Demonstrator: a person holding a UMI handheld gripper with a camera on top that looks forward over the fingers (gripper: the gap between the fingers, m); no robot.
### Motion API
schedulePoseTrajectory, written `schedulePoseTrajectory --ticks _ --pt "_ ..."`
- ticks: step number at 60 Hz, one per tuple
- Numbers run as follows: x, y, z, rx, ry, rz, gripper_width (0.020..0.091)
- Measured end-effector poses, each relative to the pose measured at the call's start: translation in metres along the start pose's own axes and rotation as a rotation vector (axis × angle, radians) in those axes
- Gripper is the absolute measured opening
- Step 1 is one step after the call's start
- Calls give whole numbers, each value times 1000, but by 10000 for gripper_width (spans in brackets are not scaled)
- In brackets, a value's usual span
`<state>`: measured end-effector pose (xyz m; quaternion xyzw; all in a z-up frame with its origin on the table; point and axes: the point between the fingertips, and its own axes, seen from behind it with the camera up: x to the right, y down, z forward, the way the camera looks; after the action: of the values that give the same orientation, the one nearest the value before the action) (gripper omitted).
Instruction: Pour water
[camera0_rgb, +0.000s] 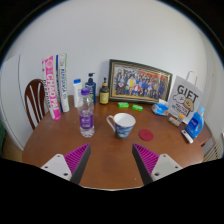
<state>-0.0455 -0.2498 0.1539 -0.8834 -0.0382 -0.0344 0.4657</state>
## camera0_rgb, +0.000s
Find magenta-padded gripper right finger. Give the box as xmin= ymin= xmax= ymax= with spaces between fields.
xmin=132 ymin=143 xmax=184 ymax=186

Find white radiator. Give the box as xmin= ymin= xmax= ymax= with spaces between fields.
xmin=203 ymin=139 xmax=223 ymax=163

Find blue and white mug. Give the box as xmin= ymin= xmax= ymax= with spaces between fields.
xmin=106 ymin=112 xmax=137 ymax=140

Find white remote control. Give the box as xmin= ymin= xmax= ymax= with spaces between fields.
xmin=180 ymin=129 xmax=194 ymax=144

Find white paper gift bag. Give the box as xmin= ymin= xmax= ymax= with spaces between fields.
xmin=167 ymin=70 xmax=205 ymax=125

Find small green pack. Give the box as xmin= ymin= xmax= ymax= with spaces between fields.
xmin=131 ymin=104 xmax=144 ymax=112
xmin=117 ymin=101 xmax=130 ymax=109

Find white shuttlecock tube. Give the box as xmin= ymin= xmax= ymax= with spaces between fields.
xmin=55 ymin=53 xmax=71 ymax=113

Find white blue-capped lotion bottle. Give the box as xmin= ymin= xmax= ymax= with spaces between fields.
xmin=72 ymin=78 xmax=83 ymax=108

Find dark blue pump bottle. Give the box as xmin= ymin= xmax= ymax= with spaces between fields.
xmin=84 ymin=72 xmax=97 ymax=105

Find pink shuttlecock tube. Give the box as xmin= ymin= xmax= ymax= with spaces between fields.
xmin=41 ymin=55 xmax=63 ymax=121

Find small beige snack pack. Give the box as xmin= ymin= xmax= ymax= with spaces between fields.
xmin=168 ymin=116 xmax=182 ymax=127

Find clear purple-capped water bottle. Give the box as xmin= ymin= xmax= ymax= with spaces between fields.
xmin=77 ymin=87 xmax=96 ymax=138

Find blue detergent bottle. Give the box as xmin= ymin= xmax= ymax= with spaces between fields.
xmin=185 ymin=106 xmax=206 ymax=139

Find flat round red coaster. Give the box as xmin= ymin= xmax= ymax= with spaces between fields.
xmin=138 ymin=128 xmax=155 ymax=142

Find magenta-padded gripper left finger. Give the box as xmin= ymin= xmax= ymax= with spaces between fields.
xmin=40 ymin=142 xmax=92 ymax=186

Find dark wooden chair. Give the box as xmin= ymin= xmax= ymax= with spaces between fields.
xmin=24 ymin=78 xmax=49 ymax=131

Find amber yellow-labelled pump bottle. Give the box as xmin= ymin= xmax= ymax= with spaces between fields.
xmin=99 ymin=77 xmax=110 ymax=106

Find blue tissue pack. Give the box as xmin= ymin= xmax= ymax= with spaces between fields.
xmin=151 ymin=98 xmax=170 ymax=117

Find framed group photo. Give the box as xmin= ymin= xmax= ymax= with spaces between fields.
xmin=107 ymin=58 xmax=174 ymax=104

